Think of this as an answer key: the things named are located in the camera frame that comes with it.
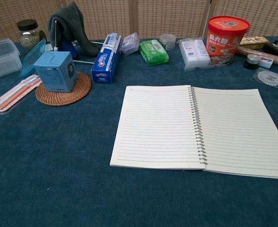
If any white tissue pack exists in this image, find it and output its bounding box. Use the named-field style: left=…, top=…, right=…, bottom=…
left=177, top=37, right=215, bottom=72

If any round woven rattan coaster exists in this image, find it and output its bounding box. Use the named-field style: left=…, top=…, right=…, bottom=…
left=35, top=71, right=92, bottom=106

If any dark grey towel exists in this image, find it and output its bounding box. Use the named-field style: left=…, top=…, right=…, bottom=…
left=47, top=1, right=101, bottom=57

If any translucent blue container lid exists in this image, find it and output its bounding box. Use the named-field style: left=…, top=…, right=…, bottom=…
left=19, top=38, right=46, bottom=78

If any green wet wipes pack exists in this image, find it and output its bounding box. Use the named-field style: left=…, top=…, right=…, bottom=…
left=138, top=39, right=170, bottom=66

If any pink white toothbrush pack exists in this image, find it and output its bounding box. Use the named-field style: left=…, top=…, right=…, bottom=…
left=0, top=74, right=43, bottom=115

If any round pin wheel pack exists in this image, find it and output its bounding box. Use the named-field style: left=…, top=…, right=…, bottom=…
left=252, top=67, right=278, bottom=90

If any white mahjong tile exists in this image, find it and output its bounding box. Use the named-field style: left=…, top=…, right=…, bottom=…
left=257, top=56, right=274, bottom=69

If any blue carpet tablecloth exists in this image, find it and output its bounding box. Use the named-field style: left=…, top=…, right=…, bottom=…
left=0, top=35, right=278, bottom=227

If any brown wooden rolling pin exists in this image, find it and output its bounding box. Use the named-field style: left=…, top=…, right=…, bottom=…
left=235, top=46, right=278, bottom=67

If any spiral lined notebook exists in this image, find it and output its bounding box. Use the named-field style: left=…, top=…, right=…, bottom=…
left=109, top=85, right=278, bottom=180

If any small clear purple case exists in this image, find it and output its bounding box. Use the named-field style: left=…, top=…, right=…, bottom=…
left=119, top=32, right=140, bottom=56

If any small black silver-lidded jar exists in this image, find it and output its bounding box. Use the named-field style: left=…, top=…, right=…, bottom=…
left=243, top=54, right=262, bottom=70

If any orange instant noodle cup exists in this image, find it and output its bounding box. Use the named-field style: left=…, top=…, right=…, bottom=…
left=206, top=16, right=251, bottom=66

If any clear plastic food container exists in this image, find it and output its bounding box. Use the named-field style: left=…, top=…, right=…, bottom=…
left=0, top=38, right=23, bottom=78

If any small clear round jar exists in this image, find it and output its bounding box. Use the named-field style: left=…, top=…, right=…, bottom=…
left=159, top=34, right=177, bottom=51

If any woven rattan folding screen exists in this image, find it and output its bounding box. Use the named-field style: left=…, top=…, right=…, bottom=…
left=0, top=0, right=278, bottom=43

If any long yellow brown box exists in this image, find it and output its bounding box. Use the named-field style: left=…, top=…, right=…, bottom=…
left=239, top=35, right=271, bottom=50

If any dark blue round object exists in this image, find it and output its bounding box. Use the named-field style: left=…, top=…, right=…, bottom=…
left=58, top=39, right=79, bottom=60

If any light blue cube box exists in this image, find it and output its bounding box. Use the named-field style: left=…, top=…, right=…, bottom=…
left=34, top=51, right=79, bottom=93

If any white wire towel rack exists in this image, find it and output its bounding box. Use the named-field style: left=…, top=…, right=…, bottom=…
left=51, top=20, right=106, bottom=65

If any glass jar with black lid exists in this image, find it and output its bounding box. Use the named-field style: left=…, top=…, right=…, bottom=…
left=16, top=19, right=40, bottom=50

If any blue white toothpaste box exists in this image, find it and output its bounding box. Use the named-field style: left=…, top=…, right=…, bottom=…
left=90, top=32, right=123, bottom=84

